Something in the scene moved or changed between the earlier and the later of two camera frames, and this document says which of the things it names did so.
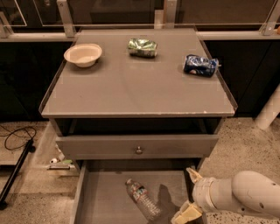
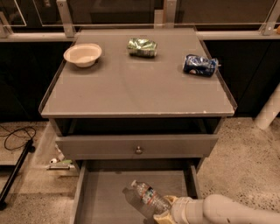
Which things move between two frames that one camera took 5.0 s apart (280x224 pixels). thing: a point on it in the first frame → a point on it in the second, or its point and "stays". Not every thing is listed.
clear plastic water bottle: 143,199 → 151,198
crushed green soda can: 142,47 stays
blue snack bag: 201,66 stays
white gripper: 201,190 → 178,210
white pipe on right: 269,111 stays
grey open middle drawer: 101,196 stays
